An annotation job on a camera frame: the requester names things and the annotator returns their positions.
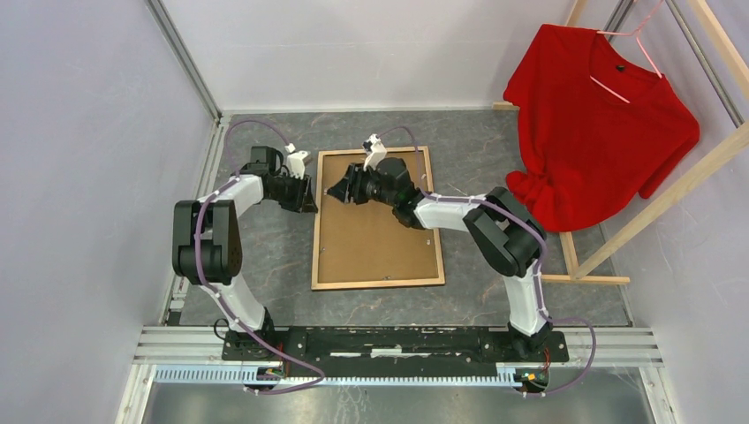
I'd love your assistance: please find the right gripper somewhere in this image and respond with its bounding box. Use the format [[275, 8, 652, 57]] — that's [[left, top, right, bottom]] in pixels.
[[326, 163, 397, 208]]

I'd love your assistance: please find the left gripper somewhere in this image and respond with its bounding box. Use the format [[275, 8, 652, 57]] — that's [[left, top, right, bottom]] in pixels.
[[268, 171, 320, 215]]

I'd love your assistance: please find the black wooden picture frame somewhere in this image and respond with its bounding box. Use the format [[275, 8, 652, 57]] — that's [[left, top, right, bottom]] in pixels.
[[310, 145, 447, 292]]

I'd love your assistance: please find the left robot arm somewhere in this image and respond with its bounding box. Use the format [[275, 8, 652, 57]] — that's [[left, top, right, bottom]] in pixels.
[[171, 146, 318, 360]]

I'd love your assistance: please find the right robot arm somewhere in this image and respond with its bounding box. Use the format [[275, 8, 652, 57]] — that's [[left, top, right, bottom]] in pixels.
[[326, 158, 553, 360]]

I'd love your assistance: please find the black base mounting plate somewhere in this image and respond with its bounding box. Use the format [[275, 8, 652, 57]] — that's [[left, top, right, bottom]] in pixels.
[[221, 326, 570, 380]]

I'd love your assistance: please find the wooden clothes rack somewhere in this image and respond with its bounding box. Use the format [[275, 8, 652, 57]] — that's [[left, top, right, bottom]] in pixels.
[[491, 0, 749, 287]]

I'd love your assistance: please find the red t-shirt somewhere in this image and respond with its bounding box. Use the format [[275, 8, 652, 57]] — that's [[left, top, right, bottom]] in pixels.
[[503, 24, 700, 232]]

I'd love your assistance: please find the pink clothes hanger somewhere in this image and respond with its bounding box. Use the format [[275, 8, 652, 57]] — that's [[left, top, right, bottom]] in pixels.
[[583, 1, 669, 109]]

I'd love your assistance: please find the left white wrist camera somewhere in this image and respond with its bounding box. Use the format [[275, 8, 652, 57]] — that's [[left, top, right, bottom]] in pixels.
[[284, 143, 311, 179]]

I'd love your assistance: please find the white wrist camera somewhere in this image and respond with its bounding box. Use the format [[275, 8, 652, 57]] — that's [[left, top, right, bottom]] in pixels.
[[362, 133, 387, 170], [284, 143, 311, 179]]

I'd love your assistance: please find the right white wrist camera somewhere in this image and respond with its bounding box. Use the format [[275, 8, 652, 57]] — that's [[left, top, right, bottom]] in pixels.
[[362, 133, 387, 170]]

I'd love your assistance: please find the aluminium rail frame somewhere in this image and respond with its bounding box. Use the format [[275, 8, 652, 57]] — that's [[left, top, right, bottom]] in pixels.
[[114, 0, 683, 424]]

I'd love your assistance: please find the white slotted cable duct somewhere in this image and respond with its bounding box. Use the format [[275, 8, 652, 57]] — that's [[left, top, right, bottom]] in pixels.
[[154, 365, 521, 388]]

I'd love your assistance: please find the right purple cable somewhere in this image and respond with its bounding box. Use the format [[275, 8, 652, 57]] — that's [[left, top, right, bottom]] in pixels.
[[380, 125, 598, 399]]

